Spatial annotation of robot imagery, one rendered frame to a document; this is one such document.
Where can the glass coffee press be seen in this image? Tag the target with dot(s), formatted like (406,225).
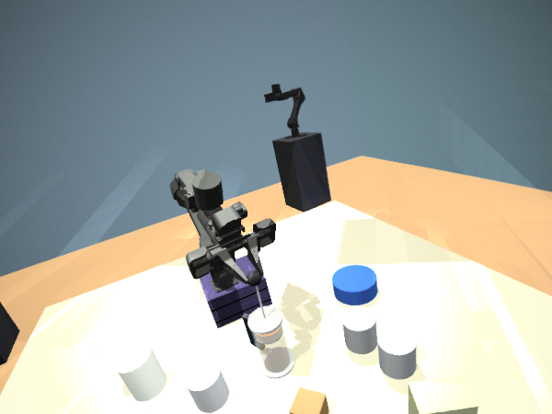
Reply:
(266,331)

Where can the orange cube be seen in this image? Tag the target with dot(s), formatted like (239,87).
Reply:
(308,401)

